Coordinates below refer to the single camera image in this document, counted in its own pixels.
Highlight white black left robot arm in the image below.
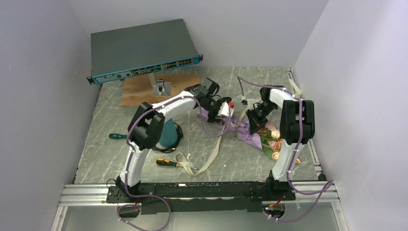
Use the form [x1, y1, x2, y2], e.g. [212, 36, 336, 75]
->
[116, 78, 234, 202]

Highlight brown wooden board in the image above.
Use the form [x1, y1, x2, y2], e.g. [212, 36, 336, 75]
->
[120, 74, 201, 107]

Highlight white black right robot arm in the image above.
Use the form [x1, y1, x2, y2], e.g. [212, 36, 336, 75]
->
[246, 85, 315, 181]

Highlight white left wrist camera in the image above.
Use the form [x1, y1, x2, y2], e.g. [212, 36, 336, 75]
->
[217, 102, 234, 117]

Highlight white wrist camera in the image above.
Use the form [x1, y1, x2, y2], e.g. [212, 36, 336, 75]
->
[241, 96, 248, 105]
[217, 102, 234, 117]

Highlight aluminium frame rail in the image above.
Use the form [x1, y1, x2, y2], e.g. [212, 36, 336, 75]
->
[51, 181, 350, 231]

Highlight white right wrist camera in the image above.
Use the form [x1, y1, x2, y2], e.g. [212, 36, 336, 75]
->
[241, 96, 248, 105]

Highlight grey teal network switch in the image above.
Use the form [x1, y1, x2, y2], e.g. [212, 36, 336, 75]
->
[87, 19, 203, 85]

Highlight beige ribbon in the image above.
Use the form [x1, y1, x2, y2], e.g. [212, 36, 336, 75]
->
[174, 106, 253, 176]

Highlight black coiled cable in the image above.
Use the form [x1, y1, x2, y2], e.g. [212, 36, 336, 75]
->
[152, 122, 184, 152]

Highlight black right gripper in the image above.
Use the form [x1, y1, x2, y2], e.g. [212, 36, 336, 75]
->
[246, 102, 278, 135]

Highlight green handled screwdriver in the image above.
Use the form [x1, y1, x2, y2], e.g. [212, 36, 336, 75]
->
[108, 133, 127, 140]

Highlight purple flower bouquet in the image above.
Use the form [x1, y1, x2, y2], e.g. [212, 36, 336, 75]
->
[212, 114, 283, 161]

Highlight grey metal stand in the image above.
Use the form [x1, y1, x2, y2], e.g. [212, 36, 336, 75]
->
[148, 73, 171, 96]

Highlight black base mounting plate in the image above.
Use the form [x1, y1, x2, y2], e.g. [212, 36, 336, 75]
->
[106, 178, 296, 215]

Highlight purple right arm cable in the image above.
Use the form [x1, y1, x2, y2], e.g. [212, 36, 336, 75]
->
[236, 76, 334, 223]

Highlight teal vase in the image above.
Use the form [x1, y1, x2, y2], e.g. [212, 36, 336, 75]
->
[159, 119, 178, 148]

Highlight orange black screwdriver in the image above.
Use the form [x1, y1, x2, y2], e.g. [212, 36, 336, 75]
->
[155, 158, 184, 167]

